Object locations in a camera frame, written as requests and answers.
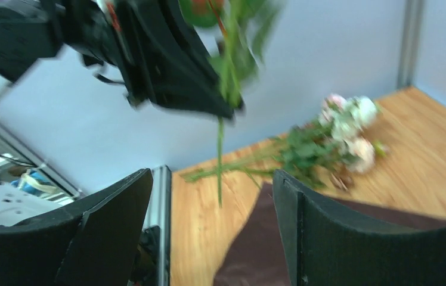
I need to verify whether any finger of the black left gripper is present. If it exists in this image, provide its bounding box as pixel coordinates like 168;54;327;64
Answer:
129;1;243;119

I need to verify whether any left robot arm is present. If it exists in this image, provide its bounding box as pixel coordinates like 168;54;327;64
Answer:
0;1;243;119

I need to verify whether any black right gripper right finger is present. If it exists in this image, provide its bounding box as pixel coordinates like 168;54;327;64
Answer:
272;170;446;285

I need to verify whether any fake flower bunch with leaves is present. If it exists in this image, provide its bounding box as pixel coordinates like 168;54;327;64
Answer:
182;94;386;190

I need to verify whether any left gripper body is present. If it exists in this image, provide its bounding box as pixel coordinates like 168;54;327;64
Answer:
41;0;137;107

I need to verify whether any dark red wrapping paper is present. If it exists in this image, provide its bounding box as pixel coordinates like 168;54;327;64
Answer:
213;181;446;286

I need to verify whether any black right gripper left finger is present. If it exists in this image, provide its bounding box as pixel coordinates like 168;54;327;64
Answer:
0;169;153;285

